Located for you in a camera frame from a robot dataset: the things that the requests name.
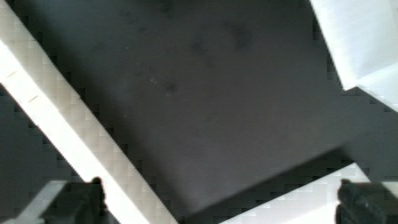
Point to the white front fence rail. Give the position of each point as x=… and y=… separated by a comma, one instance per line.
x=63, y=117

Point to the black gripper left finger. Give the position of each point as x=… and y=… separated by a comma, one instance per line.
x=79, y=206

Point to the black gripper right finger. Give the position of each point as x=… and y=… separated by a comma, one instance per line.
x=369, y=203

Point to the white drawer box cabinet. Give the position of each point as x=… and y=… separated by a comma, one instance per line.
x=360, y=28

